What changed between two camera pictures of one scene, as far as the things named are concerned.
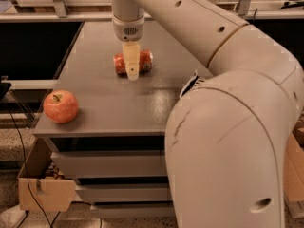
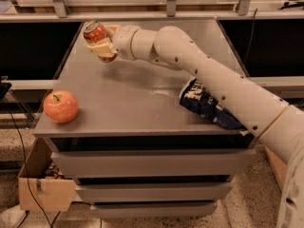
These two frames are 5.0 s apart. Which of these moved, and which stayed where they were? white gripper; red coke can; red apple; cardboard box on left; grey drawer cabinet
Moved: red coke can; white gripper
Stayed: red apple; cardboard box on left; grey drawer cabinet
